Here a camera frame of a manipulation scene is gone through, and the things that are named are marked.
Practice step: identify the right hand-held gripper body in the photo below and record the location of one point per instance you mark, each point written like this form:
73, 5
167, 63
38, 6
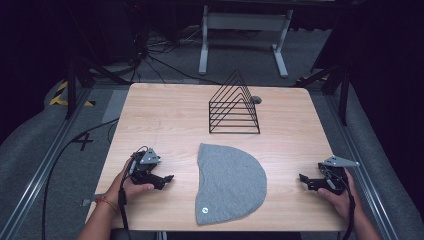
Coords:
335, 173

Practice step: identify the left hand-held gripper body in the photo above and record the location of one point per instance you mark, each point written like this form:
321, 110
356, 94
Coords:
149, 158

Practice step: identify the person's left hand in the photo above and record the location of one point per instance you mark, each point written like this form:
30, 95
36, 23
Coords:
128, 191

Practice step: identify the person's right hand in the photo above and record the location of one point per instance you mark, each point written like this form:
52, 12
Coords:
341, 203

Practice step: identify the gray knit beanie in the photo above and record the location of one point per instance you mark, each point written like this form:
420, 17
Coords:
230, 183

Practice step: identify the black tripod stand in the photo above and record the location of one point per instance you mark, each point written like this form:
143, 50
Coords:
71, 86
343, 90

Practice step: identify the gray round table grommet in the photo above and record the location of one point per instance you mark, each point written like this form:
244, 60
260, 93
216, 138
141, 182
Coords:
256, 99

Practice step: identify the yellow black hazard tape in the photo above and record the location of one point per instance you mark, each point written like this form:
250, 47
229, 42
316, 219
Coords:
58, 96

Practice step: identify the gray metal floor rail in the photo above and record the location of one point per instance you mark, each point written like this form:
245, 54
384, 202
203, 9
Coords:
363, 173
36, 173

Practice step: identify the white metal table frame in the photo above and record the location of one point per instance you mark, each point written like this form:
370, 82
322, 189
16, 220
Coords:
245, 21

